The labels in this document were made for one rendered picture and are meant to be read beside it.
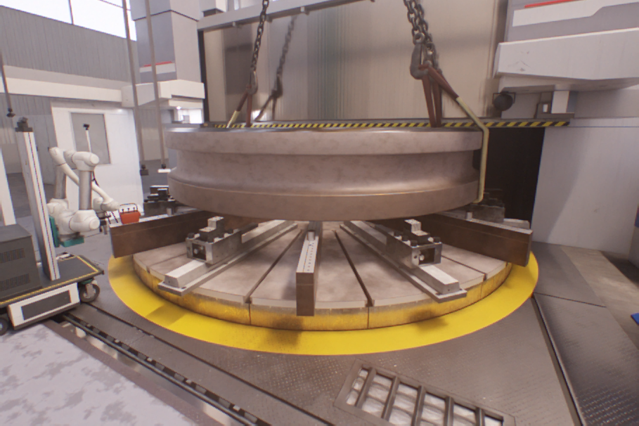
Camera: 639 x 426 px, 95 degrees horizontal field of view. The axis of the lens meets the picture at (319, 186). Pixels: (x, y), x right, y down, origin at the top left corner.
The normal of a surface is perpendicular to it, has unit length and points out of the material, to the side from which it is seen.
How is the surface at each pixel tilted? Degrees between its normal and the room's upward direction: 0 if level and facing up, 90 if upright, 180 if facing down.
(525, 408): 0
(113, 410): 0
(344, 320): 90
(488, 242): 90
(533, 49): 90
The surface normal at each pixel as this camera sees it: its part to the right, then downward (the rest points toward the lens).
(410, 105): -0.43, 0.17
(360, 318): 0.11, 0.19
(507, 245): -0.74, 0.13
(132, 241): 0.67, 0.15
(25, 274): 0.81, 0.11
